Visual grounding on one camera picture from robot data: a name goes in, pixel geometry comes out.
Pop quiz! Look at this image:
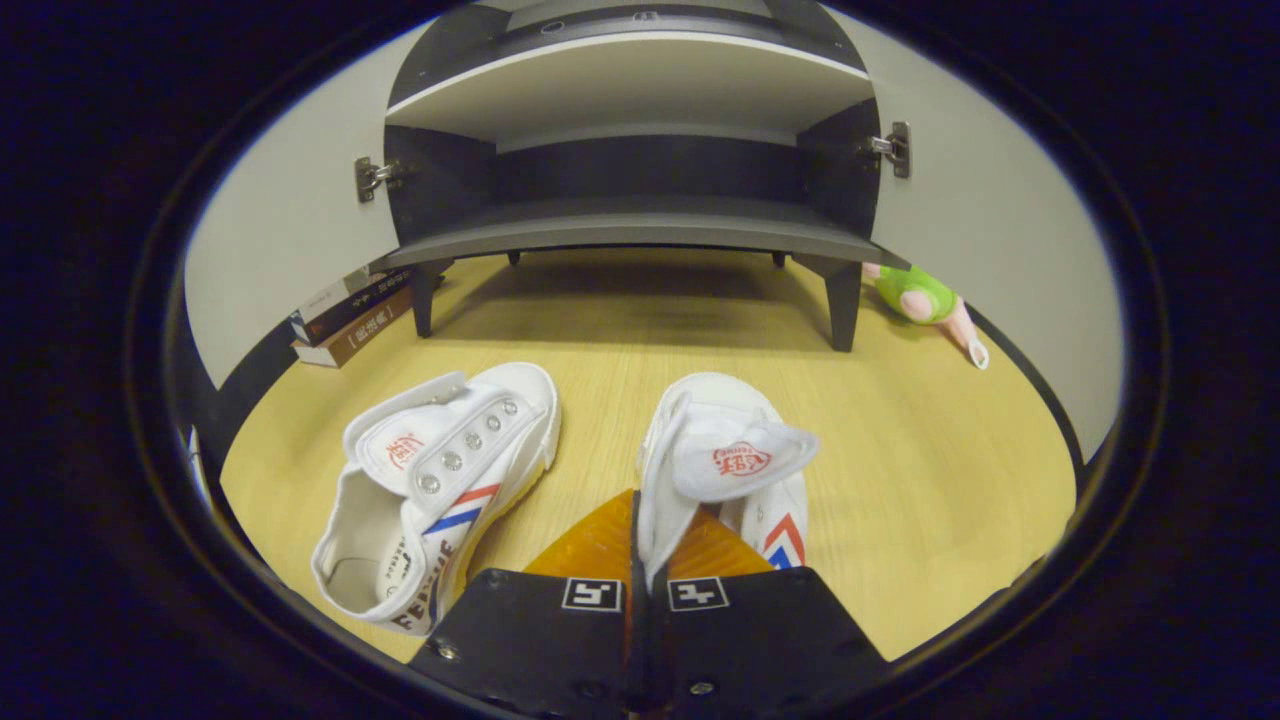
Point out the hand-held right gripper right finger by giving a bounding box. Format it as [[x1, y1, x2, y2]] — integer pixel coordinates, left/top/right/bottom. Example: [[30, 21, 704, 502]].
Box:
[[636, 505, 891, 716]]

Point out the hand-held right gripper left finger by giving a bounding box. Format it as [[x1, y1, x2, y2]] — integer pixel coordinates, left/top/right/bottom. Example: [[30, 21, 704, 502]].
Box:
[[405, 488, 637, 716]]

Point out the white canvas shoe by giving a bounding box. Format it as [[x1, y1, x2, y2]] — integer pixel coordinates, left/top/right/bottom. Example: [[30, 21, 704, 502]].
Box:
[[310, 361, 563, 637], [636, 372, 823, 596]]

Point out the grey shoe cabinet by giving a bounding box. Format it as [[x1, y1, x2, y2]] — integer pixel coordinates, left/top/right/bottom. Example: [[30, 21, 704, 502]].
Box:
[[382, 0, 913, 353]]

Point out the grey shoe cabinet door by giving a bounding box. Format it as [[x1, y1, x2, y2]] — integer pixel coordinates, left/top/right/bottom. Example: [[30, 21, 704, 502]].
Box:
[[183, 20, 441, 391], [825, 10, 1126, 466]]

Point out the pink and green plush toy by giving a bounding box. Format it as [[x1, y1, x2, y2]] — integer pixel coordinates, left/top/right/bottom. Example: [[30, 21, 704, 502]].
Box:
[[862, 262, 991, 371]]

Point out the dark book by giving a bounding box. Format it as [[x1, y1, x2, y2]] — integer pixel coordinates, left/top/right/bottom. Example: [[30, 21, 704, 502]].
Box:
[[290, 272, 413, 347]]

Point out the black backdrop cloth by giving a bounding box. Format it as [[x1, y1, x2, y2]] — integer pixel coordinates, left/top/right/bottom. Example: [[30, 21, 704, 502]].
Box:
[[190, 305, 1093, 476]]

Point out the white book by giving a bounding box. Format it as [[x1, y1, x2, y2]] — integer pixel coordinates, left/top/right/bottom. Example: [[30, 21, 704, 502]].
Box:
[[288, 266, 373, 323]]

